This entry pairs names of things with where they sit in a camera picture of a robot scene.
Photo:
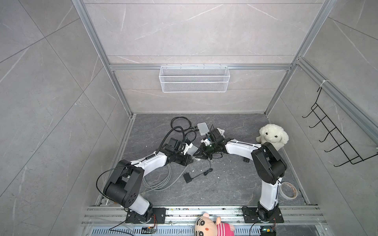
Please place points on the pink striped cartoon doll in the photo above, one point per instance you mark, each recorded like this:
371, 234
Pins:
205, 226

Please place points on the white network switch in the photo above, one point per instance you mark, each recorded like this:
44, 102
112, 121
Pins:
203, 128
192, 151

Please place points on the small white plush toy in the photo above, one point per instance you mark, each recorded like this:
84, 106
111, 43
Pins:
221, 131

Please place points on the white wire mesh basket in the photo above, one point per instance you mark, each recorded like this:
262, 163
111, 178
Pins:
181, 79

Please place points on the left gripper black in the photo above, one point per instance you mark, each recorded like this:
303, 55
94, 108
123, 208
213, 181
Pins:
187, 161

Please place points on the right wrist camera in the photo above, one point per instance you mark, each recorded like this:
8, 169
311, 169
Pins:
207, 141

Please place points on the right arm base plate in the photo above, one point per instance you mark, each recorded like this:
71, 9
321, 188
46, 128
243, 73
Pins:
261, 215

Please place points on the black wire hook rack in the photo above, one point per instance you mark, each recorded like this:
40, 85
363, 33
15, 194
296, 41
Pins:
334, 133

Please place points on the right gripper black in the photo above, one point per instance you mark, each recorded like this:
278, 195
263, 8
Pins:
203, 149

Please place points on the large white plush dog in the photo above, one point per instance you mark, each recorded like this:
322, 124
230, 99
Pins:
274, 134

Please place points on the roll of tape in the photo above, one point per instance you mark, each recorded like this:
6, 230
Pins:
288, 191

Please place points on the black power adapter with plug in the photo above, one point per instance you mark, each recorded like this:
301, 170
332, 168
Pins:
246, 160

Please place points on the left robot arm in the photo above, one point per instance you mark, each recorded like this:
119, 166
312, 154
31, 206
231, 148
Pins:
123, 185

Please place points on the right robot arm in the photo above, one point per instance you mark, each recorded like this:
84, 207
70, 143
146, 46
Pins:
269, 166

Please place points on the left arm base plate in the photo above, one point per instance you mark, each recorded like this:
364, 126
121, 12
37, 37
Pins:
159, 214

